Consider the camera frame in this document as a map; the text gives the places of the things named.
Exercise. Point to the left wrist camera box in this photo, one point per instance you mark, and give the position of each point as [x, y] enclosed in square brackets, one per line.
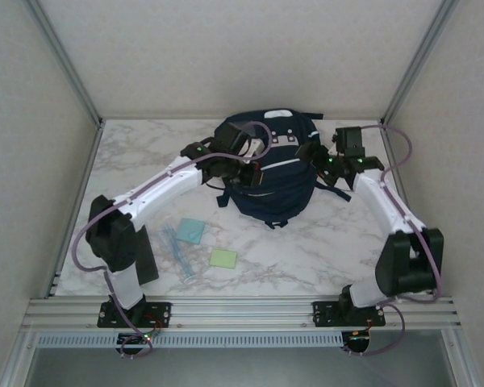
[234, 137]

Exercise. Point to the aluminium front frame rail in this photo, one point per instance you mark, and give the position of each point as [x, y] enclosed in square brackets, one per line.
[242, 312]

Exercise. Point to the black controller board with LEDs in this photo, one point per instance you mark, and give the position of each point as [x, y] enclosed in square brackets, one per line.
[359, 338]
[135, 339]

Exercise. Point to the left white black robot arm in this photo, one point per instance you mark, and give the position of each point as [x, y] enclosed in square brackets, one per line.
[161, 187]

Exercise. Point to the teal sticky note pad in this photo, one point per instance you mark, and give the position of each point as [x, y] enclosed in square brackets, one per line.
[190, 231]

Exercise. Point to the navy blue backpack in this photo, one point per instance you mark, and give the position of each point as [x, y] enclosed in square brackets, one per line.
[282, 193]

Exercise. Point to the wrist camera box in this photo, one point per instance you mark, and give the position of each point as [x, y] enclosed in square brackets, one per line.
[349, 139]
[234, 137]

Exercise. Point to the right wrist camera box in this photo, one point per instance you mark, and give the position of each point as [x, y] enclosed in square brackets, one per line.
[349, 139]

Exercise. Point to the clear plastic ruler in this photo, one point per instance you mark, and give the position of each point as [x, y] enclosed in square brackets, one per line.
[170, 242]

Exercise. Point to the aluminium frame leg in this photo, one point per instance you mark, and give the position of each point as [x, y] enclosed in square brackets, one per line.
[18, 363]
[464, 363]

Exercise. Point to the light green sticky note pad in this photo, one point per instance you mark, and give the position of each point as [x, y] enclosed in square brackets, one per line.
[223, 258]

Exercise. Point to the black pencil case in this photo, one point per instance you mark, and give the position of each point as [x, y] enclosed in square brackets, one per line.
[147, 262]

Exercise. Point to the clear plastic tube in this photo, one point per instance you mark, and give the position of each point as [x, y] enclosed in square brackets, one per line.
[184, 262]

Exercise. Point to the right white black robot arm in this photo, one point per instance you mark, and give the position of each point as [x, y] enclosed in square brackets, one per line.
[387, 205]

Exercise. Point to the aluminium frame post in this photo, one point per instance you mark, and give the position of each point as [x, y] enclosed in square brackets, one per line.
[417, 60]
[66, 60]

